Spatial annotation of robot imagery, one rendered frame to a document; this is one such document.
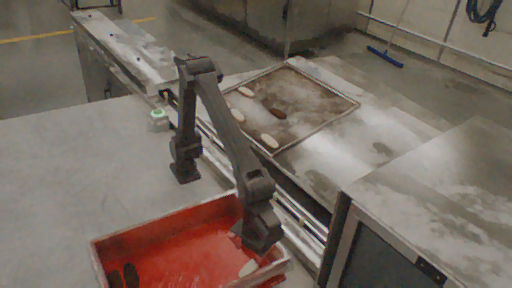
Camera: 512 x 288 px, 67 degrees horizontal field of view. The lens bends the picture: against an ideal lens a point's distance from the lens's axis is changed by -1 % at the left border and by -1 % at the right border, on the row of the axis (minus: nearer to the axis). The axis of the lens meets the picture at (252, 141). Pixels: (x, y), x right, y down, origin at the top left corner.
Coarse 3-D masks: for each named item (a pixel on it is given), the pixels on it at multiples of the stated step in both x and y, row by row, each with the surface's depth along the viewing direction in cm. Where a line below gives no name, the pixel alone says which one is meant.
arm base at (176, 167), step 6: (174, 162) 145; (180, 162) 141; (186, 162) 141; (192, 162) 143; (174, 168) 144; (180, 168) 142; (186, 168) 142; (192, 168) 143; (174, 174) 145; (180, 174) 143; (186, 174) 143; (192, 174) 145; (198, 174) 145; (180, 180) 142; (186, 180) 142; (192, 180) 144
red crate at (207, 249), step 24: (168, 240) 120; (192, 240) 121; (216, 240) 121; (120, 264) 112; (144, 264) 112; (168, 264) 113; (192, 264) 114; (216, 264) 114; (240, 264) 115; (264, 264) 115
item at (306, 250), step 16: (80, 32) 253; (96, 48) 232; (112, 64) 215; (128, 80) 200; (144, 96) 187; (160, 96) 186; (176, 112) 175; (176, 128) 166; (208, 144) 156; (208, 160) 149; (224, 160) 149; (224, 176) 142; (288, 224) 124; (288, 240) 119; (304, 240) 119; (304, 256) 114; (320, 256) 114
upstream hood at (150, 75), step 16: (80, 16) 255; (96, 16) 257; (96, 32) 233; (112, 32) 235; (112, 48) 215; (128, 48) 216; (128, 64) 199; (144, 64) 201; (160, 64) 202; (144, 80) 186; (160, 80) 187; (176, 80) 190
